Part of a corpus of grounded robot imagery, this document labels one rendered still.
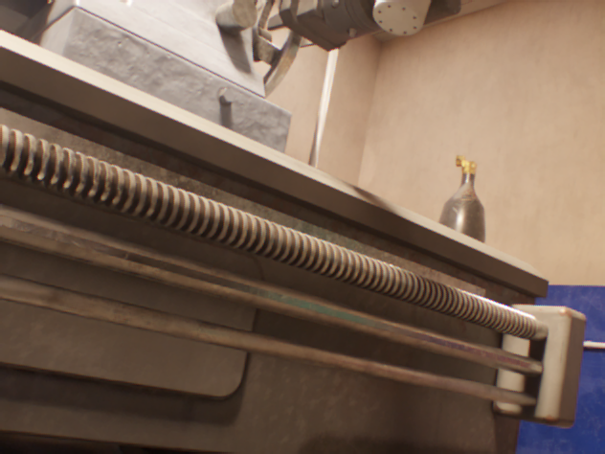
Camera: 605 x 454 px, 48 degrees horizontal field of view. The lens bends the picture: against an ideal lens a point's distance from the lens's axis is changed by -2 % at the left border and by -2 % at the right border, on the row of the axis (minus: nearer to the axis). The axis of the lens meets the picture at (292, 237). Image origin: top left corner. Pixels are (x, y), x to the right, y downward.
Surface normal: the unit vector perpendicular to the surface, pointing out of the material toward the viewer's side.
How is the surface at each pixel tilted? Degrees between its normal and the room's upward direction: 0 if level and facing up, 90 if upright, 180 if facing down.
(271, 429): 90
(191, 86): 90
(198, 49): 62
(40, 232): 90
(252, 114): 90
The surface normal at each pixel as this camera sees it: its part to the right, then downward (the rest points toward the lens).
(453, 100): -0.75, -0.26
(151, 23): 0.65, -0.48
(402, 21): -0.33, 0.89
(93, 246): 0.63, -0.03
